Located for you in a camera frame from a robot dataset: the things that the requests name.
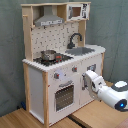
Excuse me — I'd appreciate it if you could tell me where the red stove knob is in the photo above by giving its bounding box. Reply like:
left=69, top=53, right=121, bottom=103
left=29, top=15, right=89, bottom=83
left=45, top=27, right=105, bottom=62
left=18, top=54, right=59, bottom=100
left=54, top=73, right=60, bottom=79
left=72, top=66, right=77, bottom=72

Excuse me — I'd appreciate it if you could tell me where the grey range hood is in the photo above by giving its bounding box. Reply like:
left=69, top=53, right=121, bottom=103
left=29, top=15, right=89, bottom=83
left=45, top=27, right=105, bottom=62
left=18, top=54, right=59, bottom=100
left=34, top=5, right=64, bottom=27

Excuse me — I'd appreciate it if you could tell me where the red left stove knob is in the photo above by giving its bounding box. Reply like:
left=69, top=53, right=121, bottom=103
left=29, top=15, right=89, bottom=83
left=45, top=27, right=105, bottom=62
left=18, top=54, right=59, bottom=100
left=54, top=73, right=60, bottom=79

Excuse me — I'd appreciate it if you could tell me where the white oven door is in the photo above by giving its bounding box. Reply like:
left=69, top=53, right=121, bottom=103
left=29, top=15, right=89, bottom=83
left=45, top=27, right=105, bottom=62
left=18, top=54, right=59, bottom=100
left=48, top=73, right=80, bottom=125

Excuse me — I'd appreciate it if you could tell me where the black toy faucet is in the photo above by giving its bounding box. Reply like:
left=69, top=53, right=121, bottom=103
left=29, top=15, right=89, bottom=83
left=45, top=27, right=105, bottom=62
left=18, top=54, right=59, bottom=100
left=67, top=33, right=82, bottom=49

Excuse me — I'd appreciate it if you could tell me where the silver toy pot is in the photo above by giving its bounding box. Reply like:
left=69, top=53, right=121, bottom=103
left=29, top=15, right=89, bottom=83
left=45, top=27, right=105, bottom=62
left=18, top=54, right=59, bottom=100
left=41, top=50, right=56, bottom=61

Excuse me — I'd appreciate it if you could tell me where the white cabinet door with dispenser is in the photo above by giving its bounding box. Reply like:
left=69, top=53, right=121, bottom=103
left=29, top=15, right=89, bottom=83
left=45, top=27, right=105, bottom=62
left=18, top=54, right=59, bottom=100
left=80, top=55, right=102, bottom=106

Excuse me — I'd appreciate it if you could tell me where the toy microwave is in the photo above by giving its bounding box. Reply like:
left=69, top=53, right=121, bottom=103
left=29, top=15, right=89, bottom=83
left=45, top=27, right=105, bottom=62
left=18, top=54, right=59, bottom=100
left=67, top=3, right=89, bottom=20

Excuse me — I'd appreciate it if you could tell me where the wooden toy kitchen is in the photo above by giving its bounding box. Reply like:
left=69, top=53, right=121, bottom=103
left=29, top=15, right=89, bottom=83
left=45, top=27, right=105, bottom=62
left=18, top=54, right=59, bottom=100
left=22, top=2, right=105, bottom=128

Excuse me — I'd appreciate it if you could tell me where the black toy stovetop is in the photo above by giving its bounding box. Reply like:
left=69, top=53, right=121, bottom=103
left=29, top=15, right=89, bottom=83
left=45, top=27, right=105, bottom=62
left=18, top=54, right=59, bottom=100
left=33, top=53, right=74, bottom=67

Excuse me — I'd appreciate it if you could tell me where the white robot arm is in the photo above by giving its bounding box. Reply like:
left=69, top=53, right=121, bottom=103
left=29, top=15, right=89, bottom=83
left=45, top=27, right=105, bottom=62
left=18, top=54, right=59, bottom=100
left=85, top=70, right=128, bottom=112

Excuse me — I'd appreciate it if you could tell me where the red right stove knob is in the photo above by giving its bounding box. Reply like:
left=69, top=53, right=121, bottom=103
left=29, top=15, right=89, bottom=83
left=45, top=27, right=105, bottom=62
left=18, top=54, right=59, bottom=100
left=72, top=66, right=77, bottom=72

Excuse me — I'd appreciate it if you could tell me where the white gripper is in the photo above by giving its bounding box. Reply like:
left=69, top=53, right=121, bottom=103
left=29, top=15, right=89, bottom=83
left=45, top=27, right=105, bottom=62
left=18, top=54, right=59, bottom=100
left=85, top=70, right=106, bottom=99

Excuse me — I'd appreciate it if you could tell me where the grey toy sink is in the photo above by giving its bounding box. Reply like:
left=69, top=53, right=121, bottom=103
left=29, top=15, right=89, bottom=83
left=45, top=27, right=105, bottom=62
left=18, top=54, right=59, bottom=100
left=66, top=47, right=94, bottom=56

